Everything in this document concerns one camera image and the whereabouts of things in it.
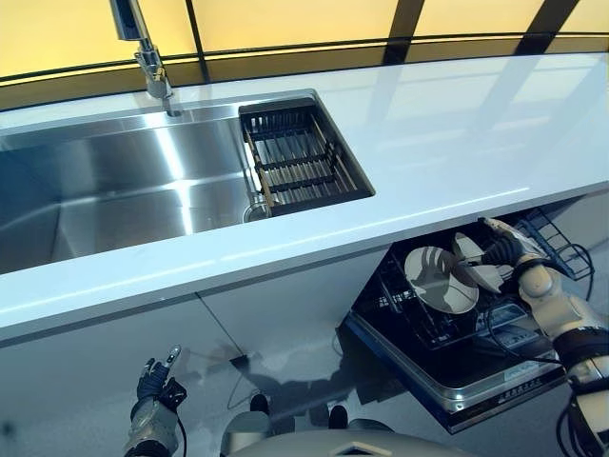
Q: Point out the large white plate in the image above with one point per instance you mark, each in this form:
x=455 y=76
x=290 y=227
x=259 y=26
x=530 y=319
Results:
x=438 y=281

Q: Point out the grey robot torso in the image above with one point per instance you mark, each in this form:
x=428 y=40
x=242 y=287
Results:
x=347 y=450

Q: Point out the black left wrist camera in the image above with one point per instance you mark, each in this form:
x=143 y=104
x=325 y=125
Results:
x=173 y=392

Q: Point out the chrome kitchen faucet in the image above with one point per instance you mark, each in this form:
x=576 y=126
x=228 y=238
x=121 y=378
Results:
x=152 y=62

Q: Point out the stainless steel sink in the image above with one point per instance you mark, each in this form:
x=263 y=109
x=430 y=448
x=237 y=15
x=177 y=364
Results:
x=119 y=190

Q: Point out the black right robot foot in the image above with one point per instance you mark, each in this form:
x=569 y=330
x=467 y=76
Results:
x=339 y=416

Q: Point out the wide white cabinet door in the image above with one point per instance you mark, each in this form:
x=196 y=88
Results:
x=71 y=381

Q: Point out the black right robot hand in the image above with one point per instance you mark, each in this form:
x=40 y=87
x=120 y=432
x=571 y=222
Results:
x=511 y=250

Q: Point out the window frame bars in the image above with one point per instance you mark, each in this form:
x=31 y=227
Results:
x=399 y=28

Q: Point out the narrow white cabinet door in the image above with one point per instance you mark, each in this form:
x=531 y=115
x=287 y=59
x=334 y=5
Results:
x=295 y=304

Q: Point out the dark dishwasher door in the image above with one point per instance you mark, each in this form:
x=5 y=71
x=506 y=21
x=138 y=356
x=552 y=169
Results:
x=457 y=376

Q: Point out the black robot foot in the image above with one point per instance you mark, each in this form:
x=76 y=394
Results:
x=259 y=404
x=339 y=416

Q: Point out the round sink drain strainer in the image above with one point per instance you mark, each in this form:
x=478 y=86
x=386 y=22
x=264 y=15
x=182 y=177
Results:
x=257 y=213

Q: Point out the black left robot foot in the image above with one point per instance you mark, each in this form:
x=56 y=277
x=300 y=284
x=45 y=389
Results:
x=259 y=404

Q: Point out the black sink drying rack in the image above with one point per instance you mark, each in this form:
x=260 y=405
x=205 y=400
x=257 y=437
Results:
x=300 y=162

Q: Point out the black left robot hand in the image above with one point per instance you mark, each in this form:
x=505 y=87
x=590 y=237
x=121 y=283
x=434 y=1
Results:
x=152 y=385

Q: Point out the beige ceramic plate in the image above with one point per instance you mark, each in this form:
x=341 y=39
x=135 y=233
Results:
x=485 y=281

